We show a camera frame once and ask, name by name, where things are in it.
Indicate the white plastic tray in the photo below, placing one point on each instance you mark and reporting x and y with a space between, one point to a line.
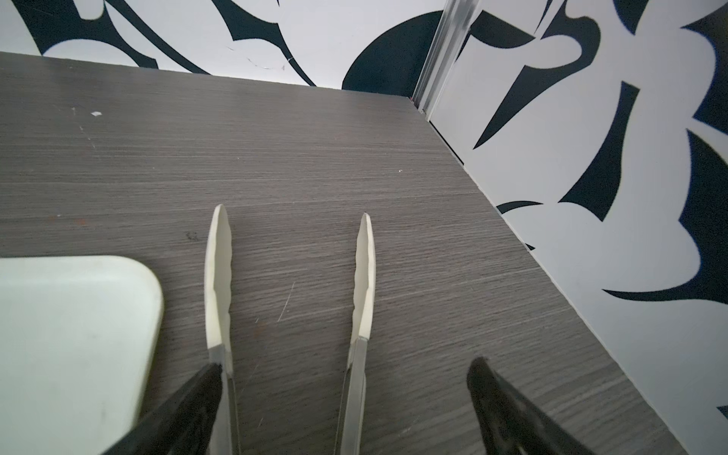
78 336

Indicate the aluminium frame post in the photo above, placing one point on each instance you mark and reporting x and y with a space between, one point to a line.
450 34

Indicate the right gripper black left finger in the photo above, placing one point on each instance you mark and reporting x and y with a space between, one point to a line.
182 424

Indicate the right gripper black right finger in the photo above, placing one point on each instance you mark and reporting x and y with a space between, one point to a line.
509 422

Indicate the white-tipped steel tongs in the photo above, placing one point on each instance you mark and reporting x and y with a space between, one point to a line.
217 302

